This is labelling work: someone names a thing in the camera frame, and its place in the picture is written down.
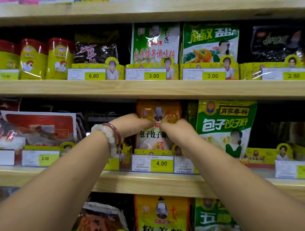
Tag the person's left hand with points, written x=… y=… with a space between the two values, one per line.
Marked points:
x=131 y=124

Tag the person's right hand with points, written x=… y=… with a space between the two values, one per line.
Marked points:
x=178 y=131

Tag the yellow dumpling seasoning packets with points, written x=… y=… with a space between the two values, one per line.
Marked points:
x=157 y=112

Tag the wooden store shelving with goods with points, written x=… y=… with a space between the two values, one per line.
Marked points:
x=143 y=89

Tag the green dumpling food packet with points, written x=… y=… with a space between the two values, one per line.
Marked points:
x=226 y=126

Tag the yellow vegetable food packet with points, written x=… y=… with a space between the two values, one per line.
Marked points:
x=162 y=212

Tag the green five spice packets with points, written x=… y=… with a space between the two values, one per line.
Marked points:
x=214 y=214

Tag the person's left forearm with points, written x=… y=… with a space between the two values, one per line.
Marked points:
x=52 y=190

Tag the person's right forearm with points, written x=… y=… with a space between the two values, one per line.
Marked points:
x=248 y=190

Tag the brown orange packet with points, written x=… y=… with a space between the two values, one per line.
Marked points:
x=95 y=121

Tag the row of yellow price tags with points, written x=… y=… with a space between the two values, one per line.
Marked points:
x=40 y=158
x=95 y=74

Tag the dark spice packet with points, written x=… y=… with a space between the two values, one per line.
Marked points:
x=95 y=50

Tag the green white seasoning packet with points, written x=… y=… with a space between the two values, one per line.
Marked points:
x=155 y=43

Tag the red white flat packet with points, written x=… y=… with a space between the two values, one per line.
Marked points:
x=40 y=126

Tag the green orange seasoning packet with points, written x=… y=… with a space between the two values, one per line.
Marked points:
x=209 y=43

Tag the red brown clear packet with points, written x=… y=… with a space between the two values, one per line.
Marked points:
x=100 y=216

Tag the yellow jar red lid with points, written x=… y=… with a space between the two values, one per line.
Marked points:
x=59 y=58
x=8 y=56
x=33 y=59

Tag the dark seasoning packet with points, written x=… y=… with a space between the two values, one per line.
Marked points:
x=286 y=135

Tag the small white packet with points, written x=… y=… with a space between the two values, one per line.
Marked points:
x=9 y=138

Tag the black seasoning packet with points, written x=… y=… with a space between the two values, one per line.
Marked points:
x=276 y=43

